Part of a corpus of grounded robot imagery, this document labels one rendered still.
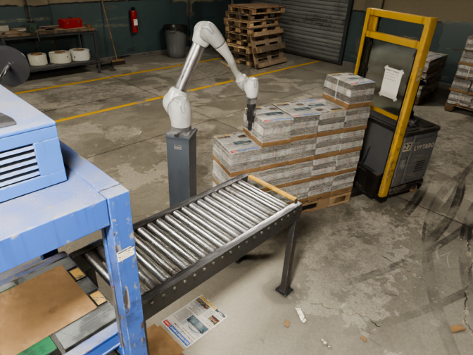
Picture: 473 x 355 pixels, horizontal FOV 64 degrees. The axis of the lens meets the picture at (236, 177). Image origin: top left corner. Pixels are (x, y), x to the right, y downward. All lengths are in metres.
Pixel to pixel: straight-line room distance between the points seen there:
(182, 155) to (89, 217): 1.88
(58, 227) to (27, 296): 0.93
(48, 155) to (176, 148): 1.83
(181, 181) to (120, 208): 1.92
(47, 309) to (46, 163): 0.87
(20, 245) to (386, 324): 2.50
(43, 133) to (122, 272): 0.51
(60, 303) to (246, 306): 1.41
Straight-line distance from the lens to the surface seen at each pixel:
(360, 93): 3.65
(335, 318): 2.96
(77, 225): 1.18
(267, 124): 3.11
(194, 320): 2.81
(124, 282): 1.40
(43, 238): 1.15
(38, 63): 8.48
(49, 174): 1.28
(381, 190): 4.22
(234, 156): 3.08
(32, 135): 1.22
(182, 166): 3.04
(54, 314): 1.93
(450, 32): 9.45
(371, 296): 3.20
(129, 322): 1.55
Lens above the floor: 2.17
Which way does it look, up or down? 30 degrees down
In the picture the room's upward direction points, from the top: 3 degrees clockwise
